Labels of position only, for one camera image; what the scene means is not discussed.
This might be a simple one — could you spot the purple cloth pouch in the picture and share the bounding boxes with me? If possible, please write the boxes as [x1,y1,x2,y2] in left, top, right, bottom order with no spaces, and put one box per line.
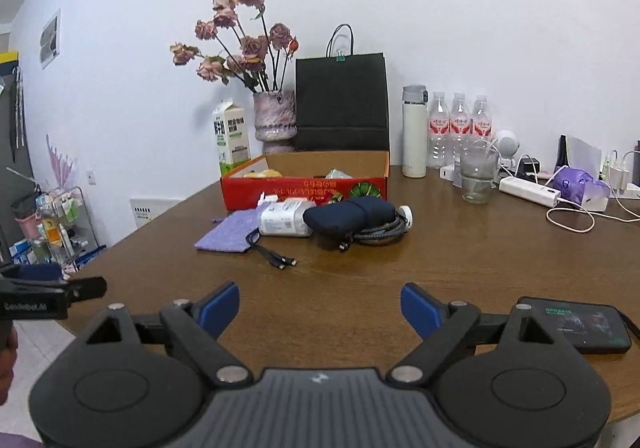
[194,208,259,253]

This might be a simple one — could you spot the black usb cable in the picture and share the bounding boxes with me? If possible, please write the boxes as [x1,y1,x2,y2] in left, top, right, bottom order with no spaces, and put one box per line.
[245,229,298,271]

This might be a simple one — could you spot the grey cable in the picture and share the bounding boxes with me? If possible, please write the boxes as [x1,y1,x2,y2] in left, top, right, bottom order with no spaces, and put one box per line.
[344,205,414,249]

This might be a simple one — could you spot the white pill bottle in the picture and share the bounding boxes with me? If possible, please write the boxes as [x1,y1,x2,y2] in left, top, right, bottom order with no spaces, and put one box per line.
[258,197,316,238]

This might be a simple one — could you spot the navy blue pouch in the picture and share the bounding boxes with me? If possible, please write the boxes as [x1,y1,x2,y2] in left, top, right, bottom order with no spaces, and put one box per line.
[303,197,396,234]

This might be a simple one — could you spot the orange white plush toy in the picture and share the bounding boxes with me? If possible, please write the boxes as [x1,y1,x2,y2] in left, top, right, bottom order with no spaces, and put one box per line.
[243,168,283,179]

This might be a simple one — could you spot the clear plastic bag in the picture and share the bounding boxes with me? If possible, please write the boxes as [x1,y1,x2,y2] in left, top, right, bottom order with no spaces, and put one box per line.
[326,169,352,179]

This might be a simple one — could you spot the metal storage rack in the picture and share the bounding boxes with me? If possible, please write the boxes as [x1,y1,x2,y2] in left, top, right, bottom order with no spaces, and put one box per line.
[6,166,104,277]

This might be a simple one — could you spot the black smartphone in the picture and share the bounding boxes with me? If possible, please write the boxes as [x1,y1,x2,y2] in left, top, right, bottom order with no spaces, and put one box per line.
[518,296,631,355]

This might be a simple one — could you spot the white power strip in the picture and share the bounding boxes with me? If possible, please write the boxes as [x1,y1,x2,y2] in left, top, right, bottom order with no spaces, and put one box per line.
[498,177,560,208]

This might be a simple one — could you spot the clear glass cup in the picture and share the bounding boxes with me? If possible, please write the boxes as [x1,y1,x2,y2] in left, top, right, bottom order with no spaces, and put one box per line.
[460,145,499,204]

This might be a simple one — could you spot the red cardboard box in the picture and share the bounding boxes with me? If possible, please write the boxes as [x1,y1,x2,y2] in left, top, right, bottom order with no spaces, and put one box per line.
[220,151,390,211]

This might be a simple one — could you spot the purple pouch on box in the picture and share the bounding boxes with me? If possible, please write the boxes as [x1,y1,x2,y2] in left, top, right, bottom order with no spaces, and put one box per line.
[551,166,611,213]

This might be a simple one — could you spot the water bottle middle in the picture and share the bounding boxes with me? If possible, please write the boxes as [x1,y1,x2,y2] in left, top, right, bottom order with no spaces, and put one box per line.
[449,92,472,162]

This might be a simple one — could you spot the water bottle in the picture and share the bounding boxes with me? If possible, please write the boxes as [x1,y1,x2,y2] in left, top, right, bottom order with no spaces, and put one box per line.
[427,91,449,169]
[471,94,492,148]
[449,92,472,162]

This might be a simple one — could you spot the milk carton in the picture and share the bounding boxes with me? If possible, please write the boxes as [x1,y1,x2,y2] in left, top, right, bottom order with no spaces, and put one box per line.
[213,100,250,176]

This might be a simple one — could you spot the water bottle left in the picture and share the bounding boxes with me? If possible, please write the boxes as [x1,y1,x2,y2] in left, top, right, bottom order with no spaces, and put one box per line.
[427,91,449,169]

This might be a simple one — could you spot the water bottle right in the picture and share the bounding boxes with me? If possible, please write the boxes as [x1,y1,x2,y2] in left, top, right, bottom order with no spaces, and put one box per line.
[471,94,492,148]

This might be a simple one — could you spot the pink ceramic vase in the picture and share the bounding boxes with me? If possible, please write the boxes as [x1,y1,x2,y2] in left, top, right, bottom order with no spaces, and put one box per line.
[253,91,297,154]

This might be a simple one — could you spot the white thermos bottle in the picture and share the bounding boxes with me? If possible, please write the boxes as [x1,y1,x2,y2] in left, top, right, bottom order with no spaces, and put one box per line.
[402,85,427,178]

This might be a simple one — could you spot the black paper bag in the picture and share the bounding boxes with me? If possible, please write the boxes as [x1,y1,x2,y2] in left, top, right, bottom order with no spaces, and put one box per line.
[295,23,390,151]

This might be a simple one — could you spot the dried pink roses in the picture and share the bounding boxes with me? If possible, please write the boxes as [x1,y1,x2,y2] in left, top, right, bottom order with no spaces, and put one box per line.
[169,0,299,93]

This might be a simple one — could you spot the white wall panel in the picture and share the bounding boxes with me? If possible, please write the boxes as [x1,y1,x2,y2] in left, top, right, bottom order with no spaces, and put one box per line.
[129,197,182,229]

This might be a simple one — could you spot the white round camera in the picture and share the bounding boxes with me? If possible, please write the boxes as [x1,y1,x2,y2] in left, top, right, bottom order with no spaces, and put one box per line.
[494,129,520,168]

